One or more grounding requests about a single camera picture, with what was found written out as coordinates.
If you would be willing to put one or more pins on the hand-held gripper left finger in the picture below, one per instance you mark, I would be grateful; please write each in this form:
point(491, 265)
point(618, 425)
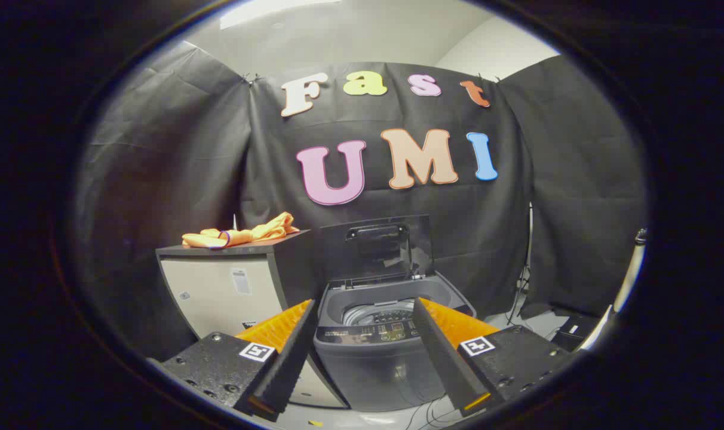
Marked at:
point(290, 358)

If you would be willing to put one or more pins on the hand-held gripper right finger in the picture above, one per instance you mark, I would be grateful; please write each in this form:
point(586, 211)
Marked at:
point(442, 358)

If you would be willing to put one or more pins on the grey washing machine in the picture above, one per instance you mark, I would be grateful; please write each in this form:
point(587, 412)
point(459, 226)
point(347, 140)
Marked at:
point(374, 370)

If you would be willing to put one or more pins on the orange cloth garment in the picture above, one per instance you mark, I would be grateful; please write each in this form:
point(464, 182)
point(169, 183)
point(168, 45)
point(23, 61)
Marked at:
point(260, 232)

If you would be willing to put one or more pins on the white cabinet with dark top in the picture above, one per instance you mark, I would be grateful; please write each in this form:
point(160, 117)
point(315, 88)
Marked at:
point(218, 286)

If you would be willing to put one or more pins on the black light stand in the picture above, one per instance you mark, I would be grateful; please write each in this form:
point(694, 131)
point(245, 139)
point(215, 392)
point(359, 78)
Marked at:
point(524, 269)

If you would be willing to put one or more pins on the dark box on floor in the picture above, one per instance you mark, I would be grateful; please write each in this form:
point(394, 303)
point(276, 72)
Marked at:
point(571, 331)

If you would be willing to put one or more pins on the white pole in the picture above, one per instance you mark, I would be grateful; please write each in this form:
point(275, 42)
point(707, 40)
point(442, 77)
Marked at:
point(631, 275)

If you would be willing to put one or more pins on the black backdrop cloth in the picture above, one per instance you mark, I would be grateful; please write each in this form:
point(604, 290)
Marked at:
point(159, 179)

